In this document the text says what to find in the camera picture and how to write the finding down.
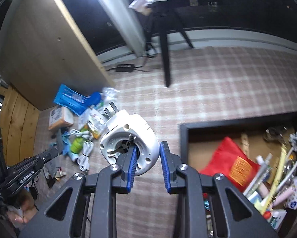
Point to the black power adapter brick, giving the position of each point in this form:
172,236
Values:
128,68

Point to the black tripod stand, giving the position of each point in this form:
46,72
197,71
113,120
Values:
161,12

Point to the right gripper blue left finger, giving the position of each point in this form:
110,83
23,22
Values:
127,163

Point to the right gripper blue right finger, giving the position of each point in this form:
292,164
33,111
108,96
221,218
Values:
169,163

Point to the red snack bag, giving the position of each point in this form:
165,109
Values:
229,160

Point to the orange white carton box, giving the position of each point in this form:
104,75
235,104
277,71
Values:
60,117

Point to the white round plug adapter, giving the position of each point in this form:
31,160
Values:
124,130

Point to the black storage box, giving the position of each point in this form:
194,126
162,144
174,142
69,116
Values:
212,205

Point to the wooden board panel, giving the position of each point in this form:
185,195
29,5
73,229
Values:
41,47

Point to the white flower-head brush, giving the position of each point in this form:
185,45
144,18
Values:
293,143

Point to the blue plastic package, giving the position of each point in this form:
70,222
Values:
74,101

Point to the green bottle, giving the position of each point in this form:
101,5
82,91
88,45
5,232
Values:
77,145

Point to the coffee mate sachet pack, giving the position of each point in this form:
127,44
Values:
94,121

